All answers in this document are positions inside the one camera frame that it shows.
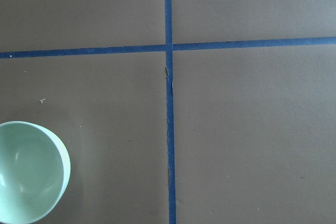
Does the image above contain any green bowl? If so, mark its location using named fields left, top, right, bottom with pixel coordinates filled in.
left=1, top=121, right=71, bottom=223

